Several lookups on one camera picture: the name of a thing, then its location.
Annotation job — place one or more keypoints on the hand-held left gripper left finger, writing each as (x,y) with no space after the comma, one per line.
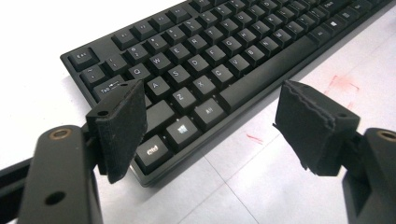
(120,133)

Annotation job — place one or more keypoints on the white board sheet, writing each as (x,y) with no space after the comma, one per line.
(280,186)

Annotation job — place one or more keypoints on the black computer keyboard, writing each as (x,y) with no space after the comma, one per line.
(218,62)

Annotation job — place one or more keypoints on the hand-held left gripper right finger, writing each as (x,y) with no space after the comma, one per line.
(306,130)

